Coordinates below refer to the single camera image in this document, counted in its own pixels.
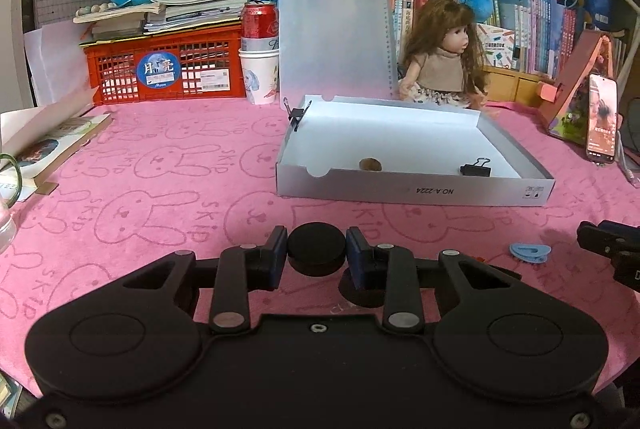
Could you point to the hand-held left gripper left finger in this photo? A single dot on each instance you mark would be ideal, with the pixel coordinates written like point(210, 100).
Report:
point(277, 259)

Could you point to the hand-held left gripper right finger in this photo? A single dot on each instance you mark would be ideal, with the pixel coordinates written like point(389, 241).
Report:
point(356, 259)

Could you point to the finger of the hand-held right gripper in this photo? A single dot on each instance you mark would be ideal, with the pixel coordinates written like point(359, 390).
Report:
point(610, 239)
point(627, 271)

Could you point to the black round cap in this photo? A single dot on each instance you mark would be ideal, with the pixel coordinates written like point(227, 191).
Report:
point(316, 246)

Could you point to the blue plastic clip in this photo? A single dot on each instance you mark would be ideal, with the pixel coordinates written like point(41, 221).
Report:
point(527, 251)

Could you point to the white cardboard box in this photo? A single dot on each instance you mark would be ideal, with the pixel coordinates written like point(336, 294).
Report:
point(410, 129)

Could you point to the brown walnut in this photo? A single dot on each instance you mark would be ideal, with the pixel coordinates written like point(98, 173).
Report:
point(370, 164)

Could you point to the smartphone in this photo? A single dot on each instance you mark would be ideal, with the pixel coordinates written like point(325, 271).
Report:
point(602, 119)

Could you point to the pink bunny-print blanket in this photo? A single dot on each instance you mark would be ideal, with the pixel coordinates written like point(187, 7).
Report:
point(150, 189)

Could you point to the small black binder clip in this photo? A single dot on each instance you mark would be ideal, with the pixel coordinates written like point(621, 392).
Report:
point(297, 114)

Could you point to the large black binder clip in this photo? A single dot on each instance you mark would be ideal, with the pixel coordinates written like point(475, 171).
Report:
point(472, 170)

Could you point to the wooden drawer shelf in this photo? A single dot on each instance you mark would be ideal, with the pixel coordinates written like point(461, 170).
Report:
point(520, 84)

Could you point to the white paper cups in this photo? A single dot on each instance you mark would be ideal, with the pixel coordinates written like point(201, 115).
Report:
point(257, 79)

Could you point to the long-haired doll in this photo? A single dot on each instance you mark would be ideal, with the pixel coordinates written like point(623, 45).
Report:
point(440, 64)

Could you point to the colourful printed box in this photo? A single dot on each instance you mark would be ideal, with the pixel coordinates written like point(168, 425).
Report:
point(497, 46)

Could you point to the row of upright books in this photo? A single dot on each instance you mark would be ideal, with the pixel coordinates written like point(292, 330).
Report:
point(540, 24)

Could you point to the translucent clipboard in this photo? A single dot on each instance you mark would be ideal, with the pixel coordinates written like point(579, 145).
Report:
point(330, 34)

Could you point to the red soda can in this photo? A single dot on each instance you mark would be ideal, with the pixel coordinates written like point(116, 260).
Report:
point(257, 24)

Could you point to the open book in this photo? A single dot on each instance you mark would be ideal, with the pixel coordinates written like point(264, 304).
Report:
point(55, 139)

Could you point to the red plastic crate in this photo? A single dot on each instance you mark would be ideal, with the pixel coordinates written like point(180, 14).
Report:
point(115, 59)

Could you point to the clear glass jar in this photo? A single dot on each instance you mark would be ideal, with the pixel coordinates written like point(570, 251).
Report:
point(6, 229)

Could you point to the white paper sheets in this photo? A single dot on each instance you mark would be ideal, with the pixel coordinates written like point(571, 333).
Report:
point(55, 59)

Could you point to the white grid board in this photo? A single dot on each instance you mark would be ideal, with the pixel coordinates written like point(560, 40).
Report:
point(65, 6)

